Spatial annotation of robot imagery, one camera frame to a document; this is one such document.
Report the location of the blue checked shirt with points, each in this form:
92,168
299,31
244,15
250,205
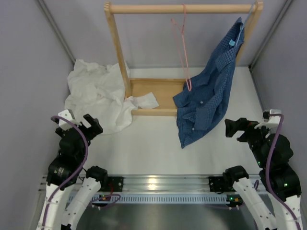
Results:
200,110

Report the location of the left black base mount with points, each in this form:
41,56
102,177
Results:
115,184

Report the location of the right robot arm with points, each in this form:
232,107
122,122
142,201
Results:
272,151

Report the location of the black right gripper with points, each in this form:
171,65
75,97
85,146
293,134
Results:
232,126

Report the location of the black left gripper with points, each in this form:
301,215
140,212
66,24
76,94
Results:
95,128

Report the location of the wooden clothes rack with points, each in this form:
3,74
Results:
160,91

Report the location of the aluminium mounting rail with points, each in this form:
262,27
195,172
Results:
165,184

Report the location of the white shirt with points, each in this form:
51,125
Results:
100,92

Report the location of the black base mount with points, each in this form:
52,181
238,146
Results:
115,184
217,184

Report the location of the pink wire hanger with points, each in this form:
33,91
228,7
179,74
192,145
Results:
184,48

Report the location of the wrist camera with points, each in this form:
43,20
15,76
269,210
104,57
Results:
271,119
68,115

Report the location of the slotted grey cable duct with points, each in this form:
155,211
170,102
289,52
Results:
212,199

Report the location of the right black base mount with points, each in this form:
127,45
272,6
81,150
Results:
217,184

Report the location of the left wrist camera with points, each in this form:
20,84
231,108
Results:
68,115

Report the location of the light blue hanger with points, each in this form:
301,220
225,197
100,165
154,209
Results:
244,24

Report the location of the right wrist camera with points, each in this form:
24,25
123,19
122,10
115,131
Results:
271,119

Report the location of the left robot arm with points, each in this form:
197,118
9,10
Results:
58,213

